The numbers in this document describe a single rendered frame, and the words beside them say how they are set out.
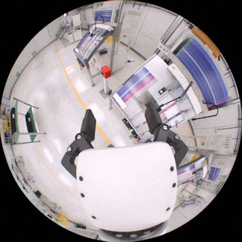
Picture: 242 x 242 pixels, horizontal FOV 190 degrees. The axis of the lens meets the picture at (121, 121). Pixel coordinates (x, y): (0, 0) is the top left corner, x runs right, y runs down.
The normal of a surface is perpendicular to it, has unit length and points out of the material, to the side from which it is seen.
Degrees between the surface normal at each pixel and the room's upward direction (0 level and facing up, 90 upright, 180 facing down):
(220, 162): 90
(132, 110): 48
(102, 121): 0
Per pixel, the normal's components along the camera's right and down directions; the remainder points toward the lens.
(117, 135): 0.15, -0.11
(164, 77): -0.48, 0.36
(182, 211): -0.59, -0.81
